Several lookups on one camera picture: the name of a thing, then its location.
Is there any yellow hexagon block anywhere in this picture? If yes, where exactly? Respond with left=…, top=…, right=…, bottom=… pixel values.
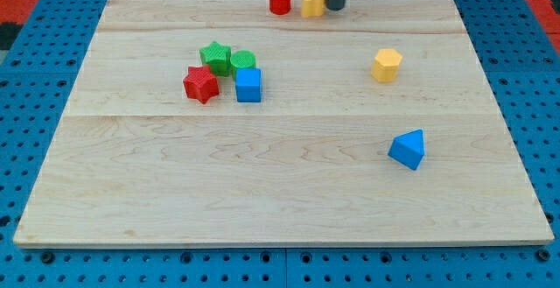
left=370, top=49, right=403, bottom=83

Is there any yellow heart block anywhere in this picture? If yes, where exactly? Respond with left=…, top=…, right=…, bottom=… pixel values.
left=301, top=0, right=325, bottom=18

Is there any green cylinder block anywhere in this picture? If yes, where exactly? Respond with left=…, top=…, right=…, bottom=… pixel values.
left=229, top=50, right=256, bottom=80

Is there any blue cube block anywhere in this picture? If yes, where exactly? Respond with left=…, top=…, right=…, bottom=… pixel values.
left=235, top=68, right=262, bottom=102

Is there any green star block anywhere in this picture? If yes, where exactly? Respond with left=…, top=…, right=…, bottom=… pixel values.
left=199, top=41, right=231, bottom=77

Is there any red star block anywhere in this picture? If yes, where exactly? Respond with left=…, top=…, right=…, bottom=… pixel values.
left=183, top=65, right=220, bottom=104

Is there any blue triangular prism block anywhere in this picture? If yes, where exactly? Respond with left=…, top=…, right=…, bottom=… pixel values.
left=388, top=129, right=425, bottom=171

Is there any light wooden board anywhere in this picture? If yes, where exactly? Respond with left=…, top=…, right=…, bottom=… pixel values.
left=13, top=0, right=554, bottom=249

